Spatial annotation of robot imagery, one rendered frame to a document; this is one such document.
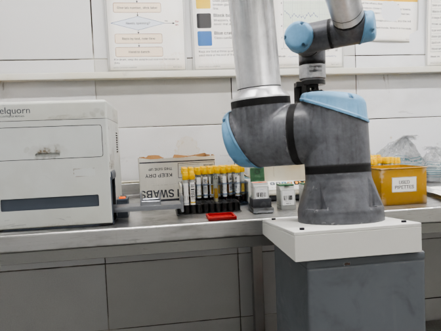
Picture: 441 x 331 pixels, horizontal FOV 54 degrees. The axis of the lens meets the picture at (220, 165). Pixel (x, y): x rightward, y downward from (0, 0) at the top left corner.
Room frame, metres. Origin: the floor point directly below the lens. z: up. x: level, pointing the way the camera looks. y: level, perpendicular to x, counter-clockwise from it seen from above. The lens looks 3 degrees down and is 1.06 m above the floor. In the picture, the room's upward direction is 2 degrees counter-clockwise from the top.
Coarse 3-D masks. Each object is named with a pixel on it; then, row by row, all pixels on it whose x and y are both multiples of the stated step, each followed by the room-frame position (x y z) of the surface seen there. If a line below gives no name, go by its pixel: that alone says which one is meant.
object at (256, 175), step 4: (252, 168) 1.17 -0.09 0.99; (256, 168) 1.17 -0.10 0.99; (260, 168) 1.17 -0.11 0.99; (252, 172) 1.17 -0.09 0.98; (256, 172) 1.17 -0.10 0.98; (260, 172) 1.17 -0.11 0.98; (252, 176) 1.17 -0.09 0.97; (256, 176) 1.17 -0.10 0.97; (260, 176) 1.17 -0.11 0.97; (252, 180) 1.16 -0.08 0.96; (256, 180) 1.17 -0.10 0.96; (260, 180) 1.17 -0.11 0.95
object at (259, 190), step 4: (252, 184) 1.14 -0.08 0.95; (256, 184) 1.13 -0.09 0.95; (260, 184) 1.13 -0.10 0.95; (264, 184) 1.13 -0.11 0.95; (252, 188) 1.14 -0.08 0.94; (256, 188) 1.12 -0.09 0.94; (260, 188) 1.12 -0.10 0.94; (264, 188) 1.12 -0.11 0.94; (268, 188) 1.12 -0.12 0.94; (252, 192) 1.14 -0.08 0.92; (256, 192) 1.12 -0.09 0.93; (260, 192) 1.12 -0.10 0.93; (264, 192) 1.12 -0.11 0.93; (268, 192) 1.12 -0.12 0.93; (252, 196) 1.14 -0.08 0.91; (256, 196) 1.12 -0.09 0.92; (260, 196) 1.12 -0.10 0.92; (264, 196) 1.12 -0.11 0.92; (268, 196) 1.12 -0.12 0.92
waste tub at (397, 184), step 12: (372, 168) 1.18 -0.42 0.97; (384, 168) 1.27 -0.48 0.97; (396, 168) 1.14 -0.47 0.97; (408, 168) 1.14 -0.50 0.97; (420, 168) 1.15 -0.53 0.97; (384, 180) 1.14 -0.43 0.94; (396, 180) 1.14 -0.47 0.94; (408, 180) 1.14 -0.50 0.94; (420, 180) 1.15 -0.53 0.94; (384, 192) 1.14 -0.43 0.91; (396, 192) 1.14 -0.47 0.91; (408, 192) 1.14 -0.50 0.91; (420, 192) 1.15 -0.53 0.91; (384, 204) 1.14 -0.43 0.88; (396, 204) 1.14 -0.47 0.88
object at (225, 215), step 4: (224, 212) 1.09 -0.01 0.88; (228, 212) 1.09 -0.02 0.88; (208, 216) 1.04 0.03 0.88; (212, 216) 1.08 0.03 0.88; (216, 216) 1.07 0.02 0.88; (220, 216) 1.07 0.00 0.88; (224, 216) 1.07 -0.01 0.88; (228, 216) 1.07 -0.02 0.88; (232, 216) 1.03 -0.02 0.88; (236, 216) 1.03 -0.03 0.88; (212, 220) 1.02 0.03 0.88; (216, 220) 1.02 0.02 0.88; (220, 220) 1.02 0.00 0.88
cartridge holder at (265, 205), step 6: (252, 198) 1.13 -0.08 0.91; (264, 198) 1.12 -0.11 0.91; (270, 198) 1.12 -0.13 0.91; (252, 204) 1.12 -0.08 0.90; (258, 204) 1.11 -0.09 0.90; (264, 204) 1.11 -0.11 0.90; (270, 204) 1.12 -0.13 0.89; (252, 210) 1.11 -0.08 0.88; (258, 210) 1.10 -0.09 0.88; (264, 210) 1.10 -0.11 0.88; (270, 210) 1.10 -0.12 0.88
